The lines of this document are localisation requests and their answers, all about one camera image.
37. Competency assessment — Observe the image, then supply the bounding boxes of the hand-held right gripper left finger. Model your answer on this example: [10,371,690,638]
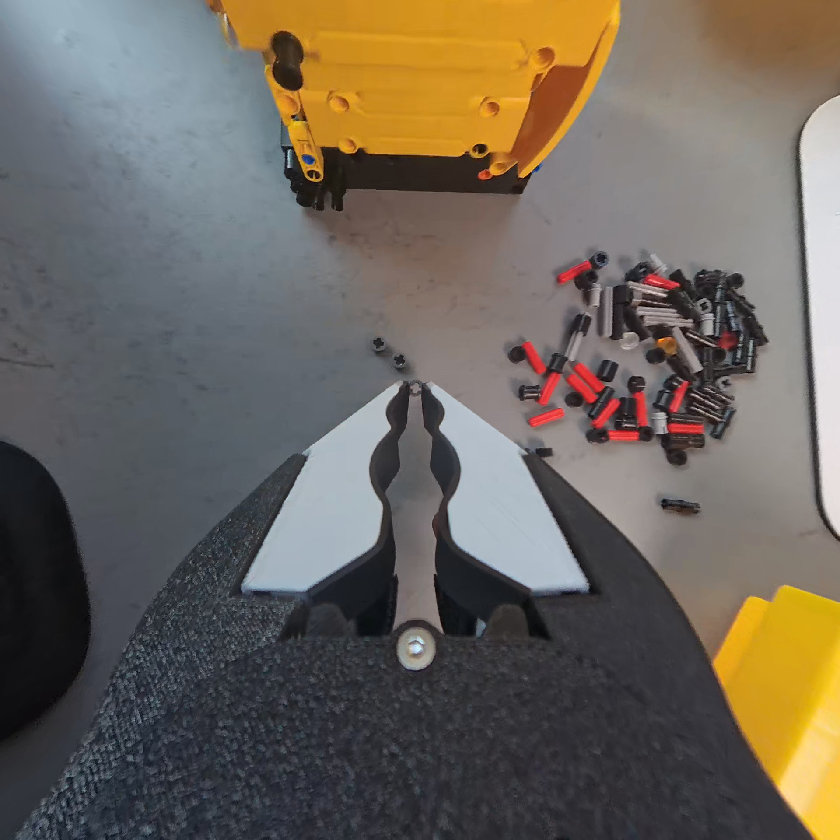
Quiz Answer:
[239,381,411,636]

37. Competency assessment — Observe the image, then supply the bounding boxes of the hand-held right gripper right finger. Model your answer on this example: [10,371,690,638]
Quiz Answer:
[419,381,592,636]

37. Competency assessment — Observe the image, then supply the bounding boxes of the yellow plastic bin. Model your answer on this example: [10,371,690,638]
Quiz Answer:
[712,584,840,840]

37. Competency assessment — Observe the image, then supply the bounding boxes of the yellow black lego truck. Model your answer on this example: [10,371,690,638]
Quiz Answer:
[206,0,622,213]

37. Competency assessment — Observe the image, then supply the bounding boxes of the pile of small lego parts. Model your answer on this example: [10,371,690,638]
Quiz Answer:
[507,249,770,468]

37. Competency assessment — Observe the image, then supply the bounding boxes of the black padded wrist rest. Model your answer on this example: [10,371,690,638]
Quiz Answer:
[0,440,93,744]

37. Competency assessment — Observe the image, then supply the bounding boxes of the white board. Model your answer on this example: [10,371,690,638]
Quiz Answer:
[797,95,840,540]

